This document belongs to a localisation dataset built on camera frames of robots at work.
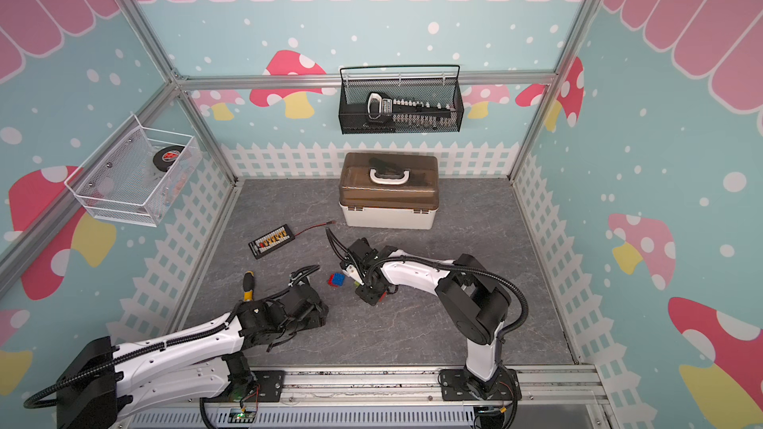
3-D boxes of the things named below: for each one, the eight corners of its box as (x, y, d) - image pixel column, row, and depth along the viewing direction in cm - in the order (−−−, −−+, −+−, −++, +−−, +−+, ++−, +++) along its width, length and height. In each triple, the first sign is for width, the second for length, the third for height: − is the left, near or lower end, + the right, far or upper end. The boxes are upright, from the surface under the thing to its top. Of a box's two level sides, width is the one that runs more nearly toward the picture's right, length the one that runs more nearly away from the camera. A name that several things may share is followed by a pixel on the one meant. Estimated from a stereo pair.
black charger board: (256, 260, 100) (254, 256, 98) (249, 245, 104) (246, 241, 102) (296, 239, 105) (294, 235, 103) (287, 225, 109) (285, 221, 107)
